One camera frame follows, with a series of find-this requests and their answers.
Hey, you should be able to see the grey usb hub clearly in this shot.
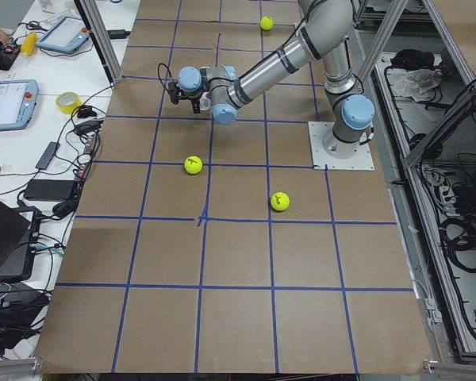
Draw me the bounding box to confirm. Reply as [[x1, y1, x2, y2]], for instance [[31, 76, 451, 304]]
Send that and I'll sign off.
[[35, 141, 60, 171]]

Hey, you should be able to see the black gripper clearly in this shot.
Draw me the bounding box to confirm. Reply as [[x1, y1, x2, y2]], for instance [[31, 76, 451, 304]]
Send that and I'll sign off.
[[169, 81, 203, 114]]

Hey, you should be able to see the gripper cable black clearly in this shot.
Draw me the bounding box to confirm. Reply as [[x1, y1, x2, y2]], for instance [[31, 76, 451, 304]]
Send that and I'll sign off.
[[156, 62, 176, 92]]

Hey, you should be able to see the aluminium frame post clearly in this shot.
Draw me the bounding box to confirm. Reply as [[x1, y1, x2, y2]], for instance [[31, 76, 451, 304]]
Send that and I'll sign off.
[[74, 0, 123, 84]]

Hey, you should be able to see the teach pendant far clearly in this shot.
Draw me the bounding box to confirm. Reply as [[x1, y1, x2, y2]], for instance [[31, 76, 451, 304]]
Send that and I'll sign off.
[[36, 16, 90, 55]]

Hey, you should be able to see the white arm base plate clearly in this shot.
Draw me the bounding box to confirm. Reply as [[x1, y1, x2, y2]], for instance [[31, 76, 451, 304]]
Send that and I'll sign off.
[[308, 121, 374, 171]]

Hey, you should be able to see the tennis ball right side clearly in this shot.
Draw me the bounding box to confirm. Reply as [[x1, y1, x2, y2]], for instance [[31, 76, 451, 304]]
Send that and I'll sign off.
[[260, 16, 274, 31]]

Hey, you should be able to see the clear tennis ball can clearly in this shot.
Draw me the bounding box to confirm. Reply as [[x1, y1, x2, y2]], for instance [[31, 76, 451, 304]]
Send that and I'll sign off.
[[199, 92, 212, 112]]

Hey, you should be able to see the teach pendant near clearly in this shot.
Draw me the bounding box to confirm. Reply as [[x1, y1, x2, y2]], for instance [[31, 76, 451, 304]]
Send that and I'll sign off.
[[0, 79, 39, 132]]

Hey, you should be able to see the black power adapter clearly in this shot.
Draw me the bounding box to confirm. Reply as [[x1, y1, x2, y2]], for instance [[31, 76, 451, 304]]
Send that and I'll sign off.
[[24, 179, 75, 202]]

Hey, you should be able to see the yellow tape roll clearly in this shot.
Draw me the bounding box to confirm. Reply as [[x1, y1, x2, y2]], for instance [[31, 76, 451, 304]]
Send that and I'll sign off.
[[56, 91, 83, 115]]

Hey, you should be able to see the Head tennis ball centre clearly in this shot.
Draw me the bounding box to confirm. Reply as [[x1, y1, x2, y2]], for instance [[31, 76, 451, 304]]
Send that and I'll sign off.
[[183, 156, 203, 175]]

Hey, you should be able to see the tennis ball far left corner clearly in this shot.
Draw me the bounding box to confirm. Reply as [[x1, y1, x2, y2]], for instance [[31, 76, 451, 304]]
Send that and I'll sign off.
[[270, 191, 290, 212]]

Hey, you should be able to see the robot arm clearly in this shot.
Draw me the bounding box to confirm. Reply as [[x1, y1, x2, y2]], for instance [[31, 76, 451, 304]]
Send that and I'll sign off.
[[167, 0, 375, 160]]

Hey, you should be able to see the teach pendant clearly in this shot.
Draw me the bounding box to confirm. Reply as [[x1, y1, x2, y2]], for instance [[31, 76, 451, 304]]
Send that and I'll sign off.
[[36, 16, 90, 55], [0, 79, 39, 132]]

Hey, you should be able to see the black monitor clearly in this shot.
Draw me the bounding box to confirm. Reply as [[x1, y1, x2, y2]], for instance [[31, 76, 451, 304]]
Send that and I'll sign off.
[[0, 201, 40, 283]]

